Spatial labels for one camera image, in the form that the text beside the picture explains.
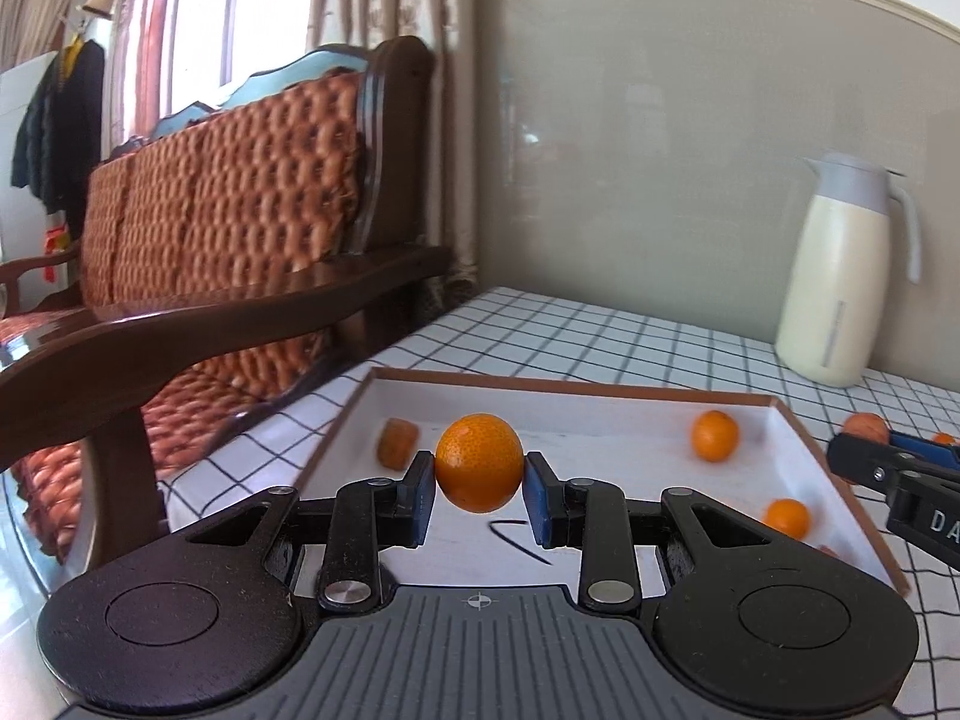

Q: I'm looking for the cream thermos jug grey lid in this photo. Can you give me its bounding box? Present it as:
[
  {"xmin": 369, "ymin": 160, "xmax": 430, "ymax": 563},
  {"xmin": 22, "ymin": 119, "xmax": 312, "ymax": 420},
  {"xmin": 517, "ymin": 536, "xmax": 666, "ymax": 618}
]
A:
[{"xmin": 775, "ymin": 152, "xmax": 923, "ymax": 389}]

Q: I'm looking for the white cabinet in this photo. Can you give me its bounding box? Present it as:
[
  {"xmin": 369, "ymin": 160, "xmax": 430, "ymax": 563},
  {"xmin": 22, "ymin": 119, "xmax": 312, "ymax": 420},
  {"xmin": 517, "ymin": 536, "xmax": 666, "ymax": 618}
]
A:
[{"xmin": 0, "ymin": 51, "xmax": 61, "ymax": 271}]

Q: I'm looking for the small orange mandarin with stem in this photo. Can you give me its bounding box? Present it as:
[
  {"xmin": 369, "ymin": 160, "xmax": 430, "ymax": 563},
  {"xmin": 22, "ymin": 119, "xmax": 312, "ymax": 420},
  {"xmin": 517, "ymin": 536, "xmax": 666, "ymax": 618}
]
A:
[{"xmin": 691, "ymin": 409, "xmax": 740, "ymax": 463}]

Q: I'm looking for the reddish orange fruit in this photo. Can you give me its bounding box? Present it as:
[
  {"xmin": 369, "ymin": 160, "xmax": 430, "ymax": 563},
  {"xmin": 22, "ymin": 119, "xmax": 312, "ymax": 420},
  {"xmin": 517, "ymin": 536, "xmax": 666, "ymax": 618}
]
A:
[
  {"xmin": 376, "ymin": 418, "xmax": 419, "ymax": 472},
  {"xmin": 844, "ymin": 412, "xmax": 891, "ymax": 443}
]

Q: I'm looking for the brown woven bench cushion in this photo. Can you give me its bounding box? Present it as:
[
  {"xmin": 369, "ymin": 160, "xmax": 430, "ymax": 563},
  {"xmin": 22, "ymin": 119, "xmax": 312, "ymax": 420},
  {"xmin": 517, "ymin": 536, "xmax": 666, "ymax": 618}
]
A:
[{"xmin": 0, "ymin": 71, "xmax": 368, "ymax": 541}]

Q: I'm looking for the beige patterned curtain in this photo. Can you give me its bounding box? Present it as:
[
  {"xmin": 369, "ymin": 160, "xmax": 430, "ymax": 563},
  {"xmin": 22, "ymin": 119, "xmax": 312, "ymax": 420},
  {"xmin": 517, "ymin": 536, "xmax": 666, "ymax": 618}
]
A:
[{"xmin": 304, "ymin": 0, "xmax": 481, "ymax": 297}]

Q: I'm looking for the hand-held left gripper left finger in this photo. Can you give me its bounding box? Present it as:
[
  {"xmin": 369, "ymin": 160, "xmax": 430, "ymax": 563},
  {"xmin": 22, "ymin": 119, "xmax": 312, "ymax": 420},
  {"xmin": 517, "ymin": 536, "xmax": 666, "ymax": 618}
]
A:
[{"xmin": 184, "ymin": 454, "xmax": 437, "ymax": 612}]

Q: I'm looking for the window with red frame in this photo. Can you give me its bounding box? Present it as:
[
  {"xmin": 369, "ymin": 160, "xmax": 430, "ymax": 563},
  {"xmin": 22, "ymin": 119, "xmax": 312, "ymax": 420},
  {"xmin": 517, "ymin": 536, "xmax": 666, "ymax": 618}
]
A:
[{"xmin": 131, "ymin": 0, "xmax": 320, "ymax": 117}]

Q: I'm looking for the white black checked tablecloth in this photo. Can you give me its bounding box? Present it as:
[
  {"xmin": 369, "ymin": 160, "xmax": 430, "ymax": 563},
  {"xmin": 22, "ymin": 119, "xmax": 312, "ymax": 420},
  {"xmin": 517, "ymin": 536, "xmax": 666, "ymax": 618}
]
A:
[{"xmin": 154, "ymin": 285, "xmax": 960, "ymax": 720}]

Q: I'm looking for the dark wooden bench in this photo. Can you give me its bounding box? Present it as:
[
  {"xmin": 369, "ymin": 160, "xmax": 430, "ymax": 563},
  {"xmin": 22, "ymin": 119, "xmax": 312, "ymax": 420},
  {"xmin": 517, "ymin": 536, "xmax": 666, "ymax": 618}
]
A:
[{"xmin": 0, "ymin": 36, "xmax": 455, "ymax": 567}]

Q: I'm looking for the black hanging jacket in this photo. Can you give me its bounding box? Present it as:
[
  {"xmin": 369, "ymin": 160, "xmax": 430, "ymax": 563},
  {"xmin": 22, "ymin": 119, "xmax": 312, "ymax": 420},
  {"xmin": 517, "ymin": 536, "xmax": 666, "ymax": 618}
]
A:
[{"xmin": 9, "ymin": 37, "xmax": 106, "ymax": 218}]

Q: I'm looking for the large bumpy orange mandarin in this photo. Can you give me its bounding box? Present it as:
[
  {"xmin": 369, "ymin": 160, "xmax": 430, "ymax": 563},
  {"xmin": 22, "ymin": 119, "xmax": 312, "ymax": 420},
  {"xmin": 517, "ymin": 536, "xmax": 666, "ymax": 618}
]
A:
[{"xmin": 434, "ymin": 413, "xmax": 525, "ymax": 515}]

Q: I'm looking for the brown cardboard box white inside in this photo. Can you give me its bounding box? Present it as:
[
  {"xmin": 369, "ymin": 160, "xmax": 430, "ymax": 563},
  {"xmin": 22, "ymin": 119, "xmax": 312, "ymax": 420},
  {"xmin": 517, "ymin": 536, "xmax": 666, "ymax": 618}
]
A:
[{"xmin": 296, "ymin": 366, "xmax": 910, "ymax": 599}]

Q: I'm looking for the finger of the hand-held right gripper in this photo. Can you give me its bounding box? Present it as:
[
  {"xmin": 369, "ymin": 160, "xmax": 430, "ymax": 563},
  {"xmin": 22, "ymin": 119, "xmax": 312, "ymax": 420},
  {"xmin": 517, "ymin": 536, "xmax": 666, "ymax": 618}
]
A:
[
  {"xmin": 827, "ymin": 433, "xmax": 912, "ymax": 497},
  {"xmin": 889, "ymin": 431, "xmax": 960, "ymax": 470}
]

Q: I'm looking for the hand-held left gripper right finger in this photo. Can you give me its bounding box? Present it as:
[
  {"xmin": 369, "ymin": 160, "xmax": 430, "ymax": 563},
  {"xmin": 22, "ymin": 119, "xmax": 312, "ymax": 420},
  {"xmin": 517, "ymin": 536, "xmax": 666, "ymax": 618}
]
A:
[{"xmin": 525, "ymin": 452, "xmax": 785, "ymax": 612}]

